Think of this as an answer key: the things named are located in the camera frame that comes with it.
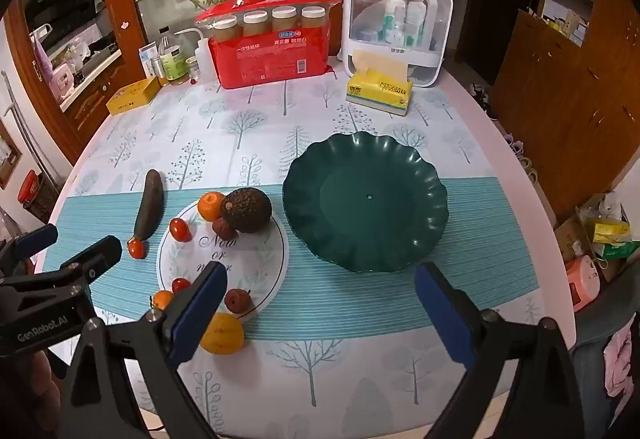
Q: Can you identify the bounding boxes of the pink box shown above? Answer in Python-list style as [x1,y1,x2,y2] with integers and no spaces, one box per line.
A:
[50,64,76,102]

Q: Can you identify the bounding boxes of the dark sneakers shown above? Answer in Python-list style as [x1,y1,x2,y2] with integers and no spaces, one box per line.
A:
[470,84,493,112]

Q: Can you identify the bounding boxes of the red plastic container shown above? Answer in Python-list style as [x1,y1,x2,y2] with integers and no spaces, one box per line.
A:
[17,169,46,207]

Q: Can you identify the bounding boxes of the dark brown long cucumber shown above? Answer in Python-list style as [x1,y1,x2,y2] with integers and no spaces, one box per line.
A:
[133,169,165,242]

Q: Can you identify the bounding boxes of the white round printed plate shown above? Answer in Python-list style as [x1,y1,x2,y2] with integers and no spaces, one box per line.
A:
[156,199,291,324]

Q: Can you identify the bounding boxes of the dark brown avocado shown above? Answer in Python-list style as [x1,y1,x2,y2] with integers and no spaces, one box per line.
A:
[220,188,273,235]

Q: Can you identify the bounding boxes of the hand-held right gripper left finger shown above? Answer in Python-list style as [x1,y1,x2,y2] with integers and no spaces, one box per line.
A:
[55,261,229,439]

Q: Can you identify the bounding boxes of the person's left hand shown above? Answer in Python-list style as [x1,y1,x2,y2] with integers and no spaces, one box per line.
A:
[0,353,63,439]

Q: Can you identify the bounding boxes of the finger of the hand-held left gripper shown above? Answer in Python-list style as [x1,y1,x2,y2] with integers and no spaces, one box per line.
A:
[0,224,59,277]
[59,235,123,291]

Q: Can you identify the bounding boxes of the white shoes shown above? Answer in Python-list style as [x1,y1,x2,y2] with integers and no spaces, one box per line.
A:
[505,134,541,180]

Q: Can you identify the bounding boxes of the dark green scalloped plate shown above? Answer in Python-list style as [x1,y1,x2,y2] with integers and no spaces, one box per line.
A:
[281,131,449,274]

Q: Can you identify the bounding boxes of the brown cardboard box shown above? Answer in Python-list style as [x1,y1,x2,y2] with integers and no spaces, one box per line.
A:
[554,206,631,280]

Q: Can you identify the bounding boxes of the white clear-door storage box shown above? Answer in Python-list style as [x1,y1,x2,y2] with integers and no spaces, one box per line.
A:
[341,0,453,87]

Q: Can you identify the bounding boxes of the yellow tissue pack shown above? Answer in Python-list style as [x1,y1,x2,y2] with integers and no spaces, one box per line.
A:
[345,50,415,117]

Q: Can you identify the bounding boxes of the clear bottle with green label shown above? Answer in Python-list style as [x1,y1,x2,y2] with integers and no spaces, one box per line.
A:
[159,32,187,86]

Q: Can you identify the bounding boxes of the white teal pump bottle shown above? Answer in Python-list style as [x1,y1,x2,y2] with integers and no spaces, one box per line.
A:
[384,0,406,43]

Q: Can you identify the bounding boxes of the yellow green packet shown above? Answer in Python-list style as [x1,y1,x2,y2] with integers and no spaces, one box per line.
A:
[585,216,632,245]

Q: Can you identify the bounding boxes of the wooden cabinet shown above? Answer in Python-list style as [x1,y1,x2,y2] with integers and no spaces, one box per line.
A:
[492,0,640,220]

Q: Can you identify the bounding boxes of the large yellow-orange round fruit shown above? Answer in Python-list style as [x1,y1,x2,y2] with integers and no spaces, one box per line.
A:
[200,313,246,355]

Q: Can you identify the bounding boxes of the red plastic cup package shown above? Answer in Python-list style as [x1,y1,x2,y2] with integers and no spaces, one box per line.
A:
[194,0,337,90]

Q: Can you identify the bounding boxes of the orange tangerine with stem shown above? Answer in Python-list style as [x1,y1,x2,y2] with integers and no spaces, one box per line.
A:
[150,290,176,312]

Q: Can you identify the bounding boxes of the small white blue carton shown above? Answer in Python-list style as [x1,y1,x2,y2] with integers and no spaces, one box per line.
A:
[138,40,160,77]

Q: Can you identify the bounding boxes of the pink cloth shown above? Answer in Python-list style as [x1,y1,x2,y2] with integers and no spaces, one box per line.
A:
[602,314,636,397]

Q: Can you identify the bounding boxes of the white skincare bottle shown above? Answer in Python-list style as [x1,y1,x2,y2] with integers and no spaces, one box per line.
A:
[404,0,426,46]

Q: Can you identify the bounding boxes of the pink plastic stool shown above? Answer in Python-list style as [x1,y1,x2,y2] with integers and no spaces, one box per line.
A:
[565,255,601,312]

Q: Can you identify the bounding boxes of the red-brown lychee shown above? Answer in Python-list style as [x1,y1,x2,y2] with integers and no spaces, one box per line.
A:
[224,288,253,315]
[211,218,238,241]

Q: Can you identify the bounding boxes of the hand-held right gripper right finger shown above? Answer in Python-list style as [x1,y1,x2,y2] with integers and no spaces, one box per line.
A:
[414,261,586,439]

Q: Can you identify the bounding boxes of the yellow cardboard box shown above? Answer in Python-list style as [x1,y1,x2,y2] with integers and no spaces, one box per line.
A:
[106,78,161,115]

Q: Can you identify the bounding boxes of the grey chair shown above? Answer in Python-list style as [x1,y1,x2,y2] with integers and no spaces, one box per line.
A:
[570,269,640,439]

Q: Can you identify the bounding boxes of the white squeeze bottle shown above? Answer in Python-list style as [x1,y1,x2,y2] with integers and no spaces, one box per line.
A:
[175,26,216,82]

